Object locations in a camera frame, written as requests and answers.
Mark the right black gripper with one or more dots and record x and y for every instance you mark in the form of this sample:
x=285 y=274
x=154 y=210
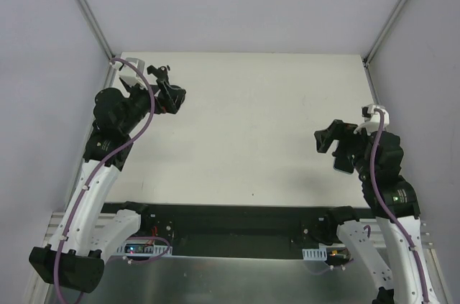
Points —
x=342 y=143

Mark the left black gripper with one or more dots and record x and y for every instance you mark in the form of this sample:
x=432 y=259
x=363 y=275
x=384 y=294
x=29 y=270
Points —
x=167 y=90

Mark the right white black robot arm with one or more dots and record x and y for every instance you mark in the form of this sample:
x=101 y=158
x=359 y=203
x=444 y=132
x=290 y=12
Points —
x=376 y=156

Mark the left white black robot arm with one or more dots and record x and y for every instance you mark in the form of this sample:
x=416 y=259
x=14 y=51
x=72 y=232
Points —
x=76 y=254

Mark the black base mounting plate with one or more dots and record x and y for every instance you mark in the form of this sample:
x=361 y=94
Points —
x=257 y=232

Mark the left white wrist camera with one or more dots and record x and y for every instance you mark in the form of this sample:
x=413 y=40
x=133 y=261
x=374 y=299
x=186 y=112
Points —
x=129 y=76

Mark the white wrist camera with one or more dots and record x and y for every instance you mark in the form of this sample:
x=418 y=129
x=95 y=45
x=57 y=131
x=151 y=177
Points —
x=129 y=76
x=373 y=117

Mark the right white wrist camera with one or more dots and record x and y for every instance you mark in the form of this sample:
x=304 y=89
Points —
x=373 y=117

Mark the left aluminium frame post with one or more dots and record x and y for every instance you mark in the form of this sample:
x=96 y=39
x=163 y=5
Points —
x=95 y=27

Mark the aluminium frame post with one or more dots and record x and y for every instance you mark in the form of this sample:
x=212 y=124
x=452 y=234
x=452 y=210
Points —
x=95 y=27
x=385 y=31

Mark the right white cable duct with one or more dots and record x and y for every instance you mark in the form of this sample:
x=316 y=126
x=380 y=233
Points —
x=315 y=255

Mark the white cable duct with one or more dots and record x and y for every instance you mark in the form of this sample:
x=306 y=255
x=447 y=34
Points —
x=139 y=249
x=315 y=255

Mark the left white cable duct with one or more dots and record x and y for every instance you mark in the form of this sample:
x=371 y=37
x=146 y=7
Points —
x=139 y=249

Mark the right aluminium frame post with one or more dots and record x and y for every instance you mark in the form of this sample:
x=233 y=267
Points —
x=385 y=31

